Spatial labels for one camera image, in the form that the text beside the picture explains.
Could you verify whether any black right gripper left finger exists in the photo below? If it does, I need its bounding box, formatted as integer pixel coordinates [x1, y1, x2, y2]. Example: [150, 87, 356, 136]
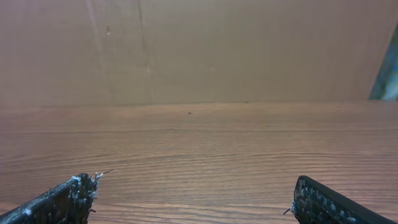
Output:
[1, 173, 104, 224]

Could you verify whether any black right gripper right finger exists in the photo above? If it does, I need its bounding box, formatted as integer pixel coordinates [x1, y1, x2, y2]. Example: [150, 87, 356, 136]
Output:
[286, 175, 397, 224]

